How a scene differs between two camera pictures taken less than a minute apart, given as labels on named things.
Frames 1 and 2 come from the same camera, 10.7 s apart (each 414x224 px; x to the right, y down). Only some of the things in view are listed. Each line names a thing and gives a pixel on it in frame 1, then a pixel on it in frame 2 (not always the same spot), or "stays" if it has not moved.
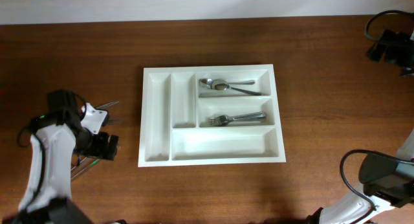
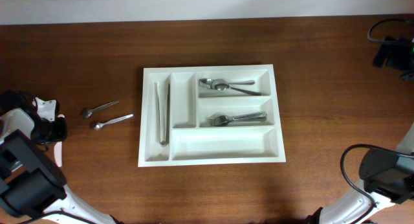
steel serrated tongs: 97,159 → 167,142
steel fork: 222,120 stays
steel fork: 222,120 stays
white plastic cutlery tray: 210,115 stays
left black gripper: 105,146 → 52,131
